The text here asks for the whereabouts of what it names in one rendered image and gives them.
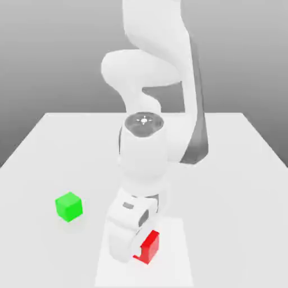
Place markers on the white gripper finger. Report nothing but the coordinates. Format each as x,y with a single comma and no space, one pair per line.
136,245

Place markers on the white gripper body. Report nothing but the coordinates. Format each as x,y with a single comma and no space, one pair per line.
120,241

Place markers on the small red cube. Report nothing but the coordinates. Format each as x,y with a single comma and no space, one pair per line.
150,246

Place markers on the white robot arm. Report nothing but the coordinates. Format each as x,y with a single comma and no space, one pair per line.
144,153

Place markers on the small green cube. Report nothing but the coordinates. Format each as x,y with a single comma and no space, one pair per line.
68,207

